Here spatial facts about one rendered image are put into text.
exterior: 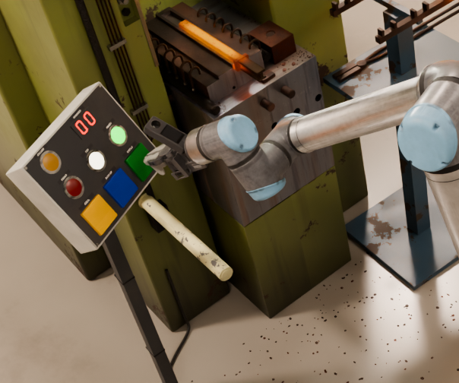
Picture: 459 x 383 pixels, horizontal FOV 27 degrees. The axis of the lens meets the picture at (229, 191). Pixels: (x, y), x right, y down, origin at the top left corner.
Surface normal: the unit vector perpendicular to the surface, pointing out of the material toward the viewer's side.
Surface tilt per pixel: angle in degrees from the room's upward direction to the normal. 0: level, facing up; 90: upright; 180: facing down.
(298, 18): 90
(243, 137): 55
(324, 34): 90
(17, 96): 90
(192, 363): 0
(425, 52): 0
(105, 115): 60
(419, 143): 83
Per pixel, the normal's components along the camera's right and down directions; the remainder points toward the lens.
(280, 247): 0.58, 0.47
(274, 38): -0.20, -0.71
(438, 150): -0.61, 0.55
